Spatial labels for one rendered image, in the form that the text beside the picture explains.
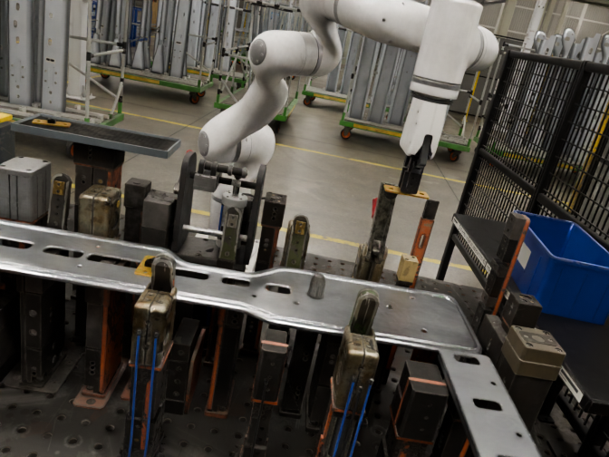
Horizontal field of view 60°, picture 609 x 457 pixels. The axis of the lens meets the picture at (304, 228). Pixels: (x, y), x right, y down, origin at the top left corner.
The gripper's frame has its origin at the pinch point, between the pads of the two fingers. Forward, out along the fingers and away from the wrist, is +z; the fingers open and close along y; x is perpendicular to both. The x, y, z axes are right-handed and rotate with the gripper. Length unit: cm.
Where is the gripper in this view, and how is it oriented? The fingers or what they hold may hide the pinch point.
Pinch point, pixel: (410, 179)
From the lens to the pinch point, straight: 100.4
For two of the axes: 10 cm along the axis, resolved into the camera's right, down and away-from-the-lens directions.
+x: 9.8, 1.7, 0.6
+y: -0.1, 3.7, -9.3
